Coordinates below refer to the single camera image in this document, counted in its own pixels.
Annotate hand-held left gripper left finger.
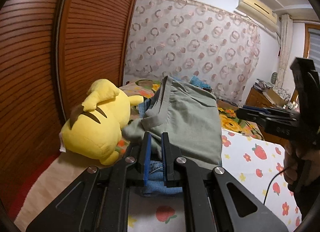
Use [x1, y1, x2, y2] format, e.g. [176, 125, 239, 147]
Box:
[25, 132, 152, 232]

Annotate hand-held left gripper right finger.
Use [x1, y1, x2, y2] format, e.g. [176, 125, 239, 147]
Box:
[161, 132, 288, 232]

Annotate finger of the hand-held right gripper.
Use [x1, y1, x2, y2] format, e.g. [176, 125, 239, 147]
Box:
[241, 105, 298, 117]
[236, 110, 268, 127]

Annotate blue jeans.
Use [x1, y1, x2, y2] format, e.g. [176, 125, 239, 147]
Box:
[139, 98, 184, 196]

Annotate grey-green pants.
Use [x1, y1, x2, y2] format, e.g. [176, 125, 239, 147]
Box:
[122, 76, 223, 168]

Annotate person's right forearm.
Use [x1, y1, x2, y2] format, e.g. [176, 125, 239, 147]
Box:
[294, 184, 320, 222]

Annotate person's right hand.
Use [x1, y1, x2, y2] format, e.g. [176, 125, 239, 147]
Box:
[284, 145, 297, 185]

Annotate wooden sideboard cabinet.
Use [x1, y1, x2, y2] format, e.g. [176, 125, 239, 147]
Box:
[245, 87, 300, 143]

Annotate open cardboard box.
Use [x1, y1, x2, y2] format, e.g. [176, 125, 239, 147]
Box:
[262, 88, 288, 106]

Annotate floral fleece blanket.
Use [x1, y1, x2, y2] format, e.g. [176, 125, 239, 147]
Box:
[14, 78, 265, 226]

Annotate floral fabric pile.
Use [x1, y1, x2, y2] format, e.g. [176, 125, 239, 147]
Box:
[255, 78, 292, 100]

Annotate white strawberry print sheet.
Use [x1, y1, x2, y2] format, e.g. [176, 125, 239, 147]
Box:
[126, 128, 303, 232]

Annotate yellow plush toy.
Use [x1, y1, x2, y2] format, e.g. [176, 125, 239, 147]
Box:
[60, 78, 144, 166]

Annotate beige tied curtain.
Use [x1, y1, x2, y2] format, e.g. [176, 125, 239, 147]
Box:
[277, 14, 294, 90]

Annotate blue crumpled cloth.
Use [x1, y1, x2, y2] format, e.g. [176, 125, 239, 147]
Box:
[190, 76, 212, 90]

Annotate striped window blind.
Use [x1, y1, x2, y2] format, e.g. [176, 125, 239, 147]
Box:
[307, 26, 320, 68]

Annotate circle print sheer curtain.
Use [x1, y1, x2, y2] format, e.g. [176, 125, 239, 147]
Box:
[124, 0, 260, 108]

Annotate wooden louvered wardrobe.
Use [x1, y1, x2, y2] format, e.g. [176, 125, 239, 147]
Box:
[0, 0, 144, 210]

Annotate black cable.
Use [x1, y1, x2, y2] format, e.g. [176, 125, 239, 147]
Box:
[264, 168, 288, 206]

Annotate wall air conditioner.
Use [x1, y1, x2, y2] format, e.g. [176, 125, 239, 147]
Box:
[236, 0, 280, 33]

